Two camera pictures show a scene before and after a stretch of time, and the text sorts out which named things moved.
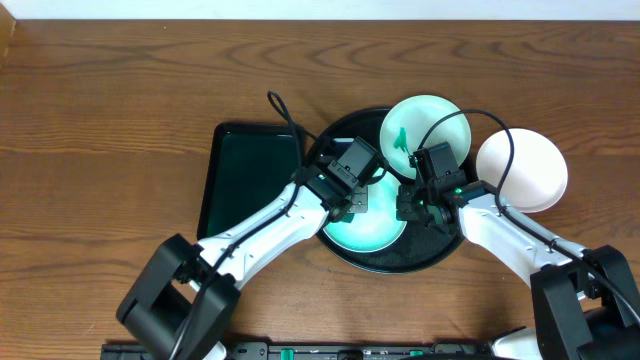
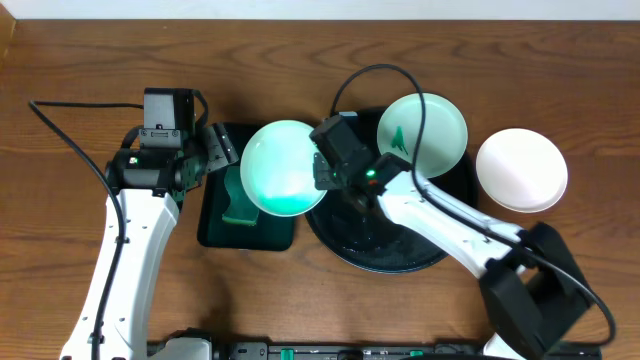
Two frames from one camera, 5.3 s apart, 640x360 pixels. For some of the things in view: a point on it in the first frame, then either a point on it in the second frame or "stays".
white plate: [539, 171] stays
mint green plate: [408, 124] stays
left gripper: [354, 208] → [213, 150]
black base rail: [260, 350] stays
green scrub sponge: [348, 217] → [240, 209]
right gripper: [405, 210] → [321, 178]
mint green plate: [379, 227] → [277, 169]
